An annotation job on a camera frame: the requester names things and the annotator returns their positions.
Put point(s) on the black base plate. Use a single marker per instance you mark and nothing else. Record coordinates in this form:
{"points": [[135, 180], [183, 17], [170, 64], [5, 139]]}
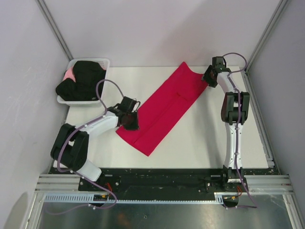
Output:
{"points": [[165, 184]]}

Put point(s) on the grey slotted cable duct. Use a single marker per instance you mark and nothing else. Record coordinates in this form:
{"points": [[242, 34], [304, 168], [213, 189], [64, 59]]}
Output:
{"points": [[97, 198]]}

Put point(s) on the red t shirt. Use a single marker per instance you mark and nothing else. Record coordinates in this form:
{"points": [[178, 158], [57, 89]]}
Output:
{"points": [[164, 108]]}

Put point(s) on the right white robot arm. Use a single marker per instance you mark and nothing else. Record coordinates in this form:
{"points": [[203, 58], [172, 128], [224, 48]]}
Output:
{"points": [[234, 113]]}

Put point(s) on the pink t shirt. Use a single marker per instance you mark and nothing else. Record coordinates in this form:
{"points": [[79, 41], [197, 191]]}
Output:
{"points": [[69, 75]]}

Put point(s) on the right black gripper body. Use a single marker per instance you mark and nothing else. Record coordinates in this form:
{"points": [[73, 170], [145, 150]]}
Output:
{"points": [[208, 77]]}

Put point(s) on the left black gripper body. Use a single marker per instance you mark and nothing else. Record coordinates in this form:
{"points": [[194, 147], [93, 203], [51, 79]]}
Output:
{"points": [[132, 122]]}

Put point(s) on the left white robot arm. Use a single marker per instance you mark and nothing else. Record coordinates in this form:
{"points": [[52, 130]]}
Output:
{"points": [[72, 142]]}

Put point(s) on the white plastic basket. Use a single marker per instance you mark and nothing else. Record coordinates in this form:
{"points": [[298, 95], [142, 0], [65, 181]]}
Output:
{"points": [[104, 63]]}

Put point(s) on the black t shirt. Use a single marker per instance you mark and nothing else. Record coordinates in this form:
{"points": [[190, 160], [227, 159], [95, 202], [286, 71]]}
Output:
{"points": [[87, 75]]}

